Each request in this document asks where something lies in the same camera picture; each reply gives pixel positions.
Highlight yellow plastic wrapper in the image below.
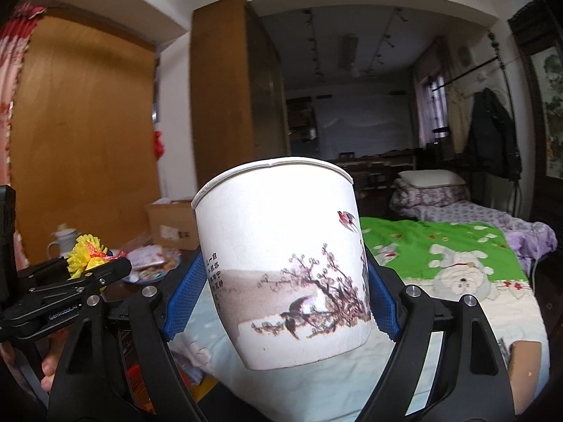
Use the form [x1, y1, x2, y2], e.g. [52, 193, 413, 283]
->
[66, 234, 114, 280]

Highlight ceiling track light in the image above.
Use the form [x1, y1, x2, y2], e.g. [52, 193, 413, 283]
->
[303, 9, 324, 77]
[365, 6, 407, 75]

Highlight window with purple curtain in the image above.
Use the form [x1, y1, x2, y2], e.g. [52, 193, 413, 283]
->
[416, 75, 449, 148]

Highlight wooden door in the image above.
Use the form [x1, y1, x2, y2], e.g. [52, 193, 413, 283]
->
[9, 9, 161, 260]

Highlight blue plate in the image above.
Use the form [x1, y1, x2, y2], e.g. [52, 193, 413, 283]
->
[122, 252, 182, 284]

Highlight wooden tables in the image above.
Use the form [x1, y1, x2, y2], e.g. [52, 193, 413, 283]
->
[325, 147, 416, 203]

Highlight wooden wardrobe with glass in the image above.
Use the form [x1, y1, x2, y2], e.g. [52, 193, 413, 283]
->
[189, 0, 291, 190]

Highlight black metal coat rack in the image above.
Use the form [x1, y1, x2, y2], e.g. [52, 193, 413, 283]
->
[429, 31, 522, 216]

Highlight purple bed sheet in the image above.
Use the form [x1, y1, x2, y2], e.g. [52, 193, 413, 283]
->
[418, 202, 558, 269]

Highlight carved painted screen panel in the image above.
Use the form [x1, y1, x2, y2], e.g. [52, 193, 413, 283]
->
[508, 0, 563, 225]

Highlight brown cardboard box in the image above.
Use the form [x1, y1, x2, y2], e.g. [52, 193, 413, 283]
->
[145, 200, 201, 251]

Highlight white snack packet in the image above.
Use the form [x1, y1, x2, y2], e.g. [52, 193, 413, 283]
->
[127, 246, 177, 269]

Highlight fluorescent ceiling lamp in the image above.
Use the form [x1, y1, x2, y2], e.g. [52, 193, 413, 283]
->
[341, 33, 359, 69]

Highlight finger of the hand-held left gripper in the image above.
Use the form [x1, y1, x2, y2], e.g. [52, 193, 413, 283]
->
[18, 258, 73, 293]
[26, 258, 133, 305]

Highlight pink printed curtain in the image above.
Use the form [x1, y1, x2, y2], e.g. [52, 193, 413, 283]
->
[0, 2, 47, 273]

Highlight green white cartoon blanket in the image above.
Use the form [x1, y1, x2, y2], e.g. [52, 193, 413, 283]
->
[169, 215, 550, 409]

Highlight white wall board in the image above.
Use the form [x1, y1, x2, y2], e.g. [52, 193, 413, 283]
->
[314, 94, 416, 152]

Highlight white pillow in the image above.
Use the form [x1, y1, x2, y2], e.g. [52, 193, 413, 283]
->
[398, 171, 466, 190]

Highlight black jacket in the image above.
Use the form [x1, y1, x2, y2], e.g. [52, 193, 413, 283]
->
[465, 88, 522, 181]

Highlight person's left hand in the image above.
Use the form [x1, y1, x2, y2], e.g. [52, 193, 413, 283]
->
[40, 338, 71, 394]

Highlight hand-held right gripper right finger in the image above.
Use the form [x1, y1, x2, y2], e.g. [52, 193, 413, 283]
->
[358, 237, 516, 422]

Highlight beige coat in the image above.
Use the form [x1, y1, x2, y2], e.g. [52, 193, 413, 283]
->
[449, 83, 473, 154]

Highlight white thermos jug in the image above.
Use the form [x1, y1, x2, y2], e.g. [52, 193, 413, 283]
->
[48, 223, 80, 258]

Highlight folded floral quilt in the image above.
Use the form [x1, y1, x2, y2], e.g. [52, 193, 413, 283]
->
[391, 182, 471, 218]

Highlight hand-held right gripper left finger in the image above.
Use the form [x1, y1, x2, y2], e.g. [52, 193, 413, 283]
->
[46, 252, 207, 422]

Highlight white painted paper cup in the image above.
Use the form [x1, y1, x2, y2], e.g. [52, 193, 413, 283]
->
[191, 157, 374, 370]

